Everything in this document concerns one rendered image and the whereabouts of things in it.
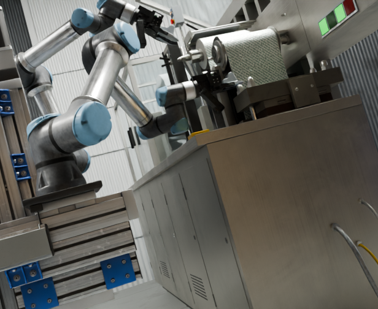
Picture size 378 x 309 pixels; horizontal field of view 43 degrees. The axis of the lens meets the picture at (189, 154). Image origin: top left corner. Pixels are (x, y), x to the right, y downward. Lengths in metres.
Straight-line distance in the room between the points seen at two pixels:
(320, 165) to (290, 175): 0.12
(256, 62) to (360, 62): 4.29
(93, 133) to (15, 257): 0.38
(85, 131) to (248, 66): 0.91
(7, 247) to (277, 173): 0.92
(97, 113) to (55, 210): 0.31
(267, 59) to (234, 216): 0.75
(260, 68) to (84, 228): 1.04
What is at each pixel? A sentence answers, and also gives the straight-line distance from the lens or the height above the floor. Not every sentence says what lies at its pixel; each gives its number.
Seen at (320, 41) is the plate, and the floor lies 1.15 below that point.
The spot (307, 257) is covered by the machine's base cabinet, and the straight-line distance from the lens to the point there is 1.76.
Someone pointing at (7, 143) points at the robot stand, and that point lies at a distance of 1.72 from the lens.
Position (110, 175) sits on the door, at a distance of 4.94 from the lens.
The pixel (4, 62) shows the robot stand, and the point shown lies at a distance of 1.82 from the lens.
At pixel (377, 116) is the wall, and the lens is 6.23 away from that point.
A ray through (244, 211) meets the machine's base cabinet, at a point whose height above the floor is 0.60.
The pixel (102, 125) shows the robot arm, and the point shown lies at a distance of 1.41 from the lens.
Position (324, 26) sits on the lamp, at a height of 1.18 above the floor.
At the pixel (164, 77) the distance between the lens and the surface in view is 3.05.
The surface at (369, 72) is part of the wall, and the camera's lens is 6.33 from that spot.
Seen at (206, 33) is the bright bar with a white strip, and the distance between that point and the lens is 2.41.
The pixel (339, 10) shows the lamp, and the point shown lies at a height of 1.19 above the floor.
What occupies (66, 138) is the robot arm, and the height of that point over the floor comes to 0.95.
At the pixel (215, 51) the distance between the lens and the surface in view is 2.08.
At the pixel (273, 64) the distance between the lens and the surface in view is 2.10.
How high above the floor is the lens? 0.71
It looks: 5 degrees up
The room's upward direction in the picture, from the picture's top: 16 degrees counter-clockwise
